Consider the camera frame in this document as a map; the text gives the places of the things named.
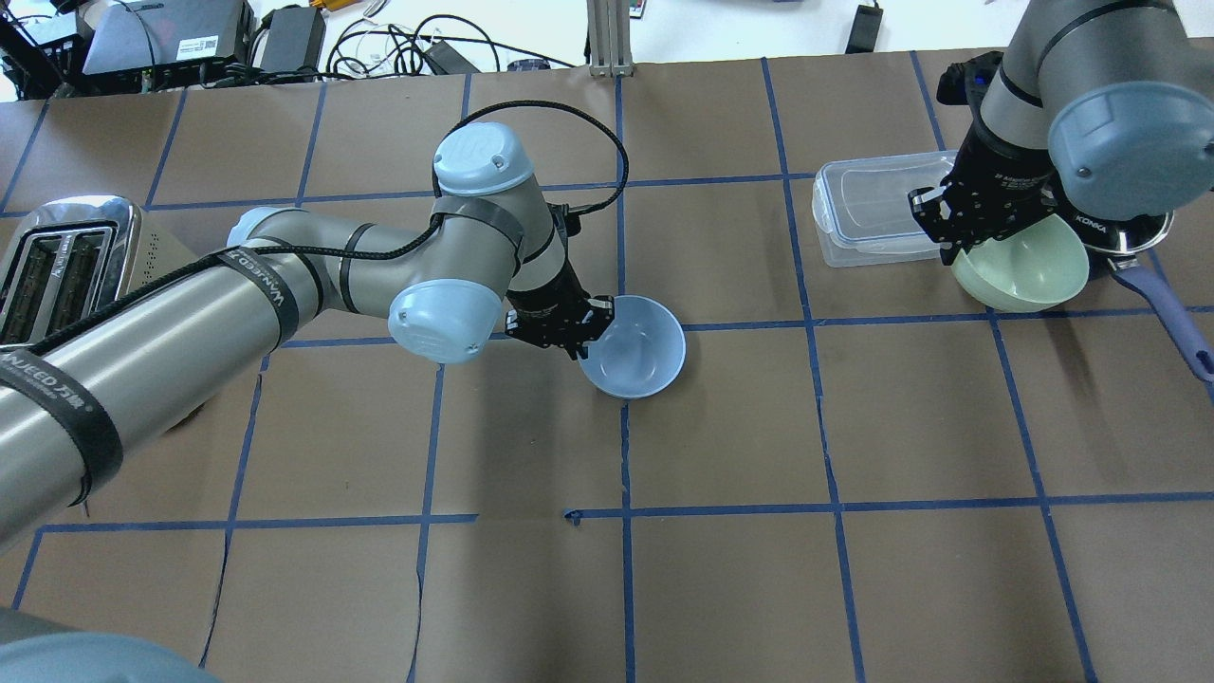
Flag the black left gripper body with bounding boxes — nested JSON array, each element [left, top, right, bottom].
[[505, 267, 615, 360]]

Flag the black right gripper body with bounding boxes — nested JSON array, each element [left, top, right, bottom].
[[908, 123, 1055, 267]]

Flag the blue bowl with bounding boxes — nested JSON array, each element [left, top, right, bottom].
[[578, 295, 687, 399]]

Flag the green bowl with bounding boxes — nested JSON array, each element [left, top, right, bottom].
[[951, 215, 1090, 314]]

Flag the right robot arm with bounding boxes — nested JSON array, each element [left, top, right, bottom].
[[908, 1, 1213, 264]]

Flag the clear plastic food container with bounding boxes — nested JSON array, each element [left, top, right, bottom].
[[811, 150, 957, 268]]

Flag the dark blue saucepan with lid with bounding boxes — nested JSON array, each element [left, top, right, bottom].
[[1066, 212, 1213, 385]]

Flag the black power adapter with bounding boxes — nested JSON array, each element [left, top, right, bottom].
[[257, 6, 325, 74]]

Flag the silver cream toaster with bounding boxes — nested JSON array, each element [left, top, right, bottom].
[[1, 194, 195, 351]]

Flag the black computer box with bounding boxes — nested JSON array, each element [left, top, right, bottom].
[[83, 1, 254, 92]]

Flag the aluminium frame post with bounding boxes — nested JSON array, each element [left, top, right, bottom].
[[585, 0, 635, 79]]

